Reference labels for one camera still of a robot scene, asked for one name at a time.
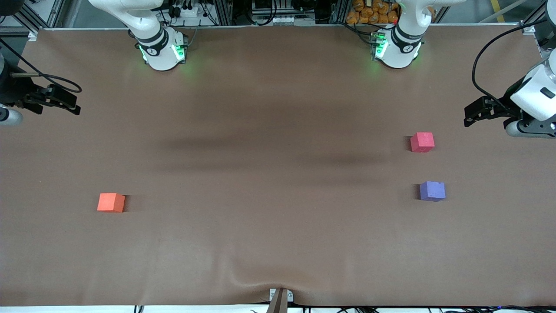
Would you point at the orange foam block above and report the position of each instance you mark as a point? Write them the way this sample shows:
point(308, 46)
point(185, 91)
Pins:
point(110, 202)

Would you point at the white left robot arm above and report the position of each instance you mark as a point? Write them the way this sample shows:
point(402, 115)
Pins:
point(397, 54)

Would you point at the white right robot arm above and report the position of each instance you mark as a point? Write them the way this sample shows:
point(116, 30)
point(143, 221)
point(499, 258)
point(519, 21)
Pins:
point(160, 54)

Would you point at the pink foam block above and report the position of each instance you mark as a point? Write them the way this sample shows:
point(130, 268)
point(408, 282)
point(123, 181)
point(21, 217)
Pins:
point(422, 142)

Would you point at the purple foam block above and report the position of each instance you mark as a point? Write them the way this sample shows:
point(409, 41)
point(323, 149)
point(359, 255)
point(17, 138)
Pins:
point(432, 191)

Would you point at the bag of orange items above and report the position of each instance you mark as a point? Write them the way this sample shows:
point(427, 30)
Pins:
point(369, 13)

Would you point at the white power strip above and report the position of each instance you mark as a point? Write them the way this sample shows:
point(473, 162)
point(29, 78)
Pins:
point(186, 9)

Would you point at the brown table mat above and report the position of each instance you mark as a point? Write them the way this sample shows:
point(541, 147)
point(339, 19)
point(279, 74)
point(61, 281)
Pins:
point(278, 130)

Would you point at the silver corner bracket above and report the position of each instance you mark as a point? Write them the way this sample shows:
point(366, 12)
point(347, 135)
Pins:
point(33, 35)
point(528, 30)

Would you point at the aluminium frame profile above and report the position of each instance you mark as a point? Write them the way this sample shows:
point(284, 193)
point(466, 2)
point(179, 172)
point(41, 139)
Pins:
point(19, 15)
point(536, 15)
point(222, 12)

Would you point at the grey mat clamp bracket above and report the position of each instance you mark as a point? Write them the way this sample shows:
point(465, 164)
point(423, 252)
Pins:
point(281, 300)

